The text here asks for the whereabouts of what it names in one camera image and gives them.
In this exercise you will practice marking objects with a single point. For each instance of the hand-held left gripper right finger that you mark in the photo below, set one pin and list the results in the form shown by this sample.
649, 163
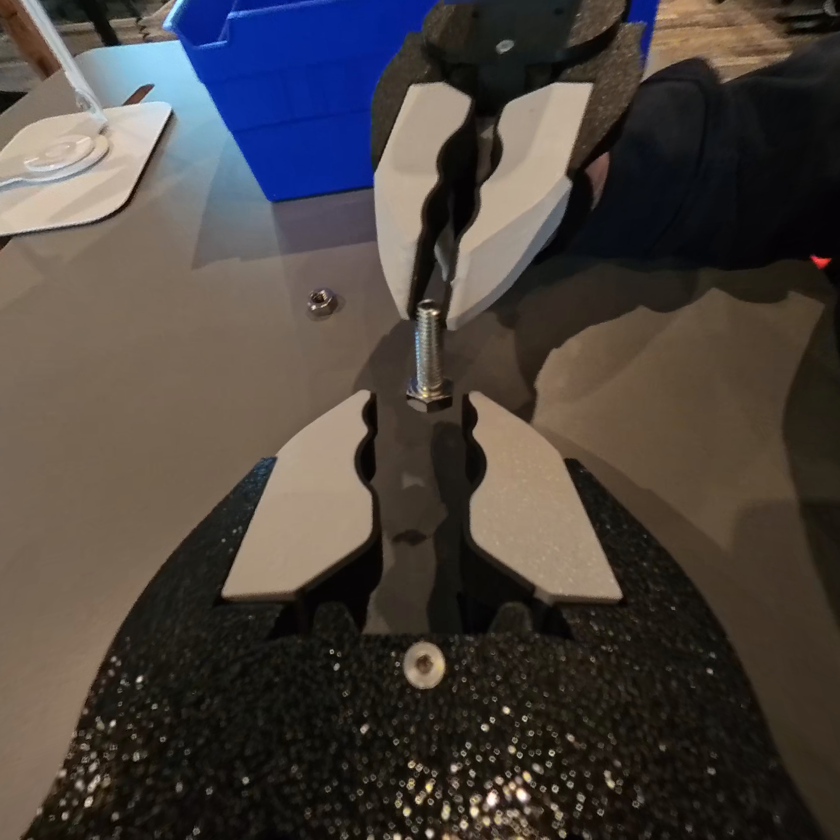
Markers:
538, 518

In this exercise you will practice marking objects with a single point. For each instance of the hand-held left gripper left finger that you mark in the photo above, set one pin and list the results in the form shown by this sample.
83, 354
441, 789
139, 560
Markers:
308, 512

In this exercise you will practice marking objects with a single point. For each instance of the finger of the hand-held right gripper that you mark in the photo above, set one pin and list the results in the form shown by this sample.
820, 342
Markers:
525, 197
407, 197

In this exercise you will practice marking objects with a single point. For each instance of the silver hex bolt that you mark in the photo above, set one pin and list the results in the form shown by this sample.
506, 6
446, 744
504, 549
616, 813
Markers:
426, 341

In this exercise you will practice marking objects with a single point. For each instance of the silver hex nut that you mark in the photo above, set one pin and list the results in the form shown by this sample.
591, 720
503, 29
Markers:
313, 311

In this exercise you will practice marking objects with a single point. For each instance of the person's right forearm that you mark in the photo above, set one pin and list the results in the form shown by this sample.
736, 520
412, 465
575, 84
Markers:
722, 164

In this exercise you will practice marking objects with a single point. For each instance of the person's right hand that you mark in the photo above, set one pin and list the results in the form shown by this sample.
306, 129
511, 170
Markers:
596, 184

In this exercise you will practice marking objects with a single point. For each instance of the blue plastic bin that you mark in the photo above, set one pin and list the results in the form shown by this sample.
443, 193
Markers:
295, 131

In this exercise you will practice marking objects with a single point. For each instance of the clear acrylic stand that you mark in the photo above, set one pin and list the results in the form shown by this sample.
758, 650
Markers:
59, 154

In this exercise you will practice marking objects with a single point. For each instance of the flat metal base plate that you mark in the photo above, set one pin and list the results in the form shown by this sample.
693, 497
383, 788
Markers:
131, 170

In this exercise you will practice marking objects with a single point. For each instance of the brown wooden post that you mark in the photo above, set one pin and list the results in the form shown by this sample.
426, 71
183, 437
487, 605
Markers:
26, 39

